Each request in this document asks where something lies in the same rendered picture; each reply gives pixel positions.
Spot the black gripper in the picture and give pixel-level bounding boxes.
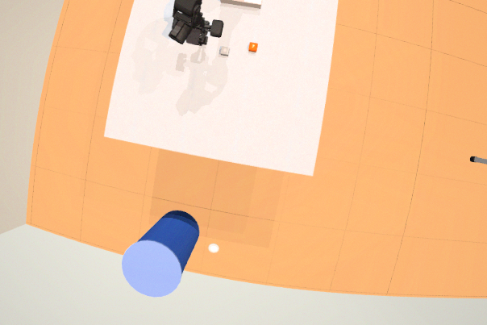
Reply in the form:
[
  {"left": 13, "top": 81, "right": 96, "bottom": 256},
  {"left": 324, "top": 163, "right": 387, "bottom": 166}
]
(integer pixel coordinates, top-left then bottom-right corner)
[{"left": 172, "top": 17, "right": 224, "bottom": 38}]

